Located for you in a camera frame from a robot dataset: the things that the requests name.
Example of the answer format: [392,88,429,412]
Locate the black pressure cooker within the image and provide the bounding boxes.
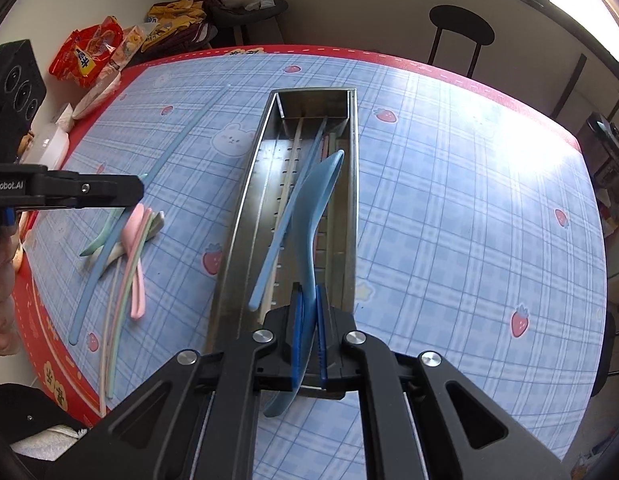
[586,114,619,188]

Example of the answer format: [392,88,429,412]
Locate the yellow bags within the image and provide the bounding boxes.
[145,0,208,53]

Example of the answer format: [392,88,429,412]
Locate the blue chopstick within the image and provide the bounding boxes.
[248,116,329,312]

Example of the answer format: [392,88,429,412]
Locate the pink spoon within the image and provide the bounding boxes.
[120,204,149,320]

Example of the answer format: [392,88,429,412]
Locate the green chopstick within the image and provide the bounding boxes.
[109,217,152,400]

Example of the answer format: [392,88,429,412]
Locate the white chopstick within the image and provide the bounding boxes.
[100,255,121,418]

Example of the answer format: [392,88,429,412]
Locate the black metal rack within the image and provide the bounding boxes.
[549,52,619,121]

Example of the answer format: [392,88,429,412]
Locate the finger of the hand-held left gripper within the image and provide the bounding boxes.
[30,169,146,209]

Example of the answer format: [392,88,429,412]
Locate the green spoon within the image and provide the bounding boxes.
[79,207,125,258]

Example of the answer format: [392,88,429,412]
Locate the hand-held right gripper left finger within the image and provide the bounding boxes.
[44,284,306,480]

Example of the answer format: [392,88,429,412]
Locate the white patterned bowl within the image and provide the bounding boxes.
[70,71,122,121]

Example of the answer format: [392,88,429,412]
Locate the white spoon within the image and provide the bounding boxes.
[86,210,166,276]

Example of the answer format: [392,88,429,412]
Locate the pile of pastel cutlery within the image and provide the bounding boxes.
[69,112,200,346]

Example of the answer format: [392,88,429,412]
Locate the dark red clothes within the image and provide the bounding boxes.
[182,0,232,43]

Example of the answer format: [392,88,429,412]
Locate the red snack bag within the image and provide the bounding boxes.
[48,16,126,88]

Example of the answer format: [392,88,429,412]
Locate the blue spoon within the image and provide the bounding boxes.
[262,149,346,419]

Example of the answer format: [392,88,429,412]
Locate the pink chopstick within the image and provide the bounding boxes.
[312,131,337,261]

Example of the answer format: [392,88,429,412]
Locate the metal utensil tray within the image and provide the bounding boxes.
[204,87,363,401]

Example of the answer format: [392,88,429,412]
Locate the blue plaid table mat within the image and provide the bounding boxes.
[19,52,607,480]

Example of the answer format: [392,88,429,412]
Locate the dark stool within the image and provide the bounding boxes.
[209,0,290,46]

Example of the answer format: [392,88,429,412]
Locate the black round stool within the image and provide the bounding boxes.
[427,5,496,79]

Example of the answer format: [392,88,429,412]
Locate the white towel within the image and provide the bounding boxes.
[12,424,87,461]

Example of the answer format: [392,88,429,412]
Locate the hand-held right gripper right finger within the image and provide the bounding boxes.
[314,285,583,480]

